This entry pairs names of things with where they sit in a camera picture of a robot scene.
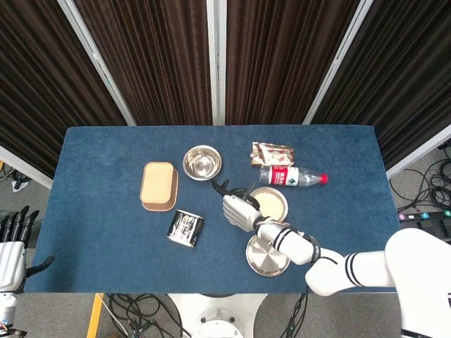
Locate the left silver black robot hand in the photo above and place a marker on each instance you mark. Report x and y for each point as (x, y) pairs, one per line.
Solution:
(10, 260)

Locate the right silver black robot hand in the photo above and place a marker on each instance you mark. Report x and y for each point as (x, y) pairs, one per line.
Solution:
(239, 211)

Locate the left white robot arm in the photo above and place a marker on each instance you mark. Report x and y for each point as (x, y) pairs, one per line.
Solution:
(5, 308)

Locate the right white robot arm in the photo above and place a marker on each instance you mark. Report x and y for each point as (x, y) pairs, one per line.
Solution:
(292, 246)

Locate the steel bowl with white powder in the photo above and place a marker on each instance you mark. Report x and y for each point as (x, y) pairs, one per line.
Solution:
(273, 206)

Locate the empty deep steel bowl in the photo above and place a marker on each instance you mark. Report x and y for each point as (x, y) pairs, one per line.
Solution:
(202, 163)

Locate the red label water bottle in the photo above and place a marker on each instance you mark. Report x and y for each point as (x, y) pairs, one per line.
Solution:
(282, 175)

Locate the round flat metal plate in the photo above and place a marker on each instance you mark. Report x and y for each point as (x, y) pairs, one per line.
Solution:
(264, 262)

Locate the black luncheon meat tin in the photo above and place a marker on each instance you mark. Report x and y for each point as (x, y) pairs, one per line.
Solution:
(185, 229)

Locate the gold foil snack packet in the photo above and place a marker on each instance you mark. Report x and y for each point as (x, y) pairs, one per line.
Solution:
(273, 154)

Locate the kraft paper box yellow granules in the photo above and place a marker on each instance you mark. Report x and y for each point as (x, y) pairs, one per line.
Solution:
(158, 183)

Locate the blue table cloth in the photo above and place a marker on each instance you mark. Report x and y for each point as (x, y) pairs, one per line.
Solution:
(105, 229)

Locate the yellow floor bar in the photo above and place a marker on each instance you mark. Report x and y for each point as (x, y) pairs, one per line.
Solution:
(94, 317)

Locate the dark pleated partition panel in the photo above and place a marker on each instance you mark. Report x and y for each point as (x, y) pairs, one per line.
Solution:
(158, 63)
(405, 88)
(35, 88)
(282, 63)

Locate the black power strip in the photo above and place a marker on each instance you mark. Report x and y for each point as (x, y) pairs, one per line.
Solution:
(423, 223)

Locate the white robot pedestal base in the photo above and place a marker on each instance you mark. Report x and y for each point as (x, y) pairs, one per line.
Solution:
(218, 313)

